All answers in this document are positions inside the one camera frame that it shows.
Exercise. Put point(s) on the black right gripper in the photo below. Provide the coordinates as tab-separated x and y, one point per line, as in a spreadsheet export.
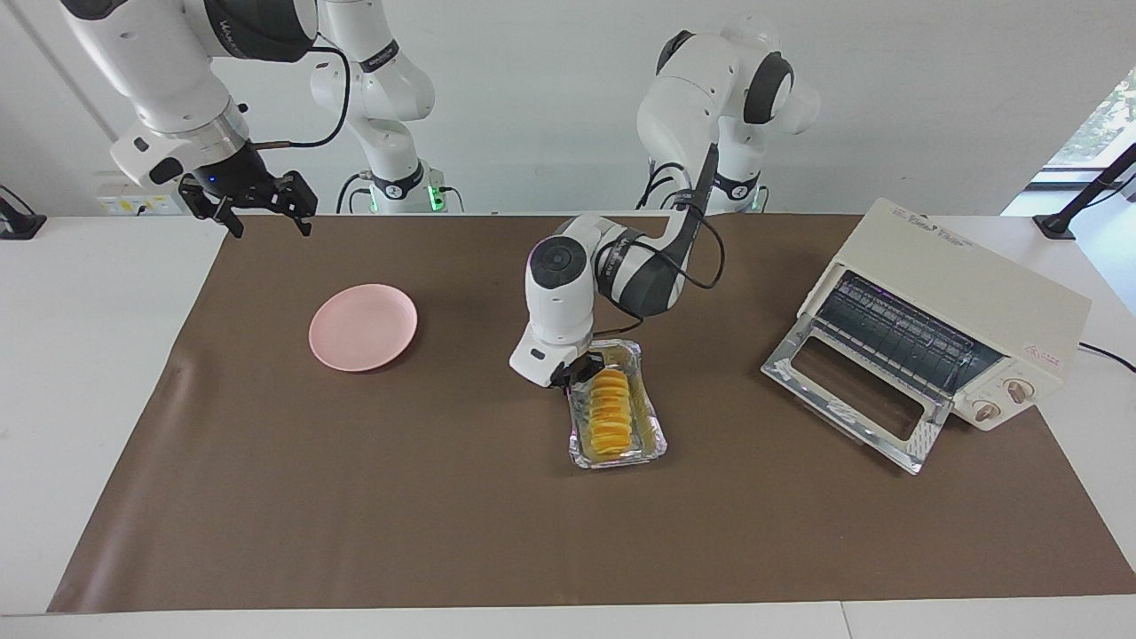
235	182

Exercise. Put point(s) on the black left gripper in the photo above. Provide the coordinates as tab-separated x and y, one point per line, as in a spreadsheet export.
570	373

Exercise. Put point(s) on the sliced yellow bread loaf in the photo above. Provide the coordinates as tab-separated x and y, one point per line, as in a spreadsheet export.
609	413

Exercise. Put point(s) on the aluminium foil tray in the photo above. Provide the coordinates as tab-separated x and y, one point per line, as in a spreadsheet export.
652	435

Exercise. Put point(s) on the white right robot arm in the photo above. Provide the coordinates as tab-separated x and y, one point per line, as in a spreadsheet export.
151	62

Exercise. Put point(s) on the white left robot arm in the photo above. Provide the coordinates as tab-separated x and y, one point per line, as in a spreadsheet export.
559	306

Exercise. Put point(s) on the cream toaster oven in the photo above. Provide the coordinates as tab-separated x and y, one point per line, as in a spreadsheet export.
976	284

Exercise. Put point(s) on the small cream oven knob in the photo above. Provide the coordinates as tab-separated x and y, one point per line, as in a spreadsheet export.
987	411

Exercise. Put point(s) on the large cream oven knob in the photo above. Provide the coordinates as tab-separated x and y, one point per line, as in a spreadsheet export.
1021	391

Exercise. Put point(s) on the pink round plate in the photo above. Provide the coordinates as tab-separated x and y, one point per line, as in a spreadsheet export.
364	328

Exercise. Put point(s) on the brown paper table mat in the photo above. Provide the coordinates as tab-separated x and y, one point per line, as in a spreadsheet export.
444	532

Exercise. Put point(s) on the black clamp stand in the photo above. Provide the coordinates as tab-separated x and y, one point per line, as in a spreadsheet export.
1087	197

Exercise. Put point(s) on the window with green foliage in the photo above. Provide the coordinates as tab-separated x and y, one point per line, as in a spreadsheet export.
1100	124

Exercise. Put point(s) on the white wall outlet box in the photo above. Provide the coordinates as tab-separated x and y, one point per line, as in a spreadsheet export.
120	200

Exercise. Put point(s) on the glass oven door, metal frame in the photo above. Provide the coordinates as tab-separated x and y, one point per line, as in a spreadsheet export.
785	368

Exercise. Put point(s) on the black desk mount base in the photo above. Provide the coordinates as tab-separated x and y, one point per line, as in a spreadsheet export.
18	226

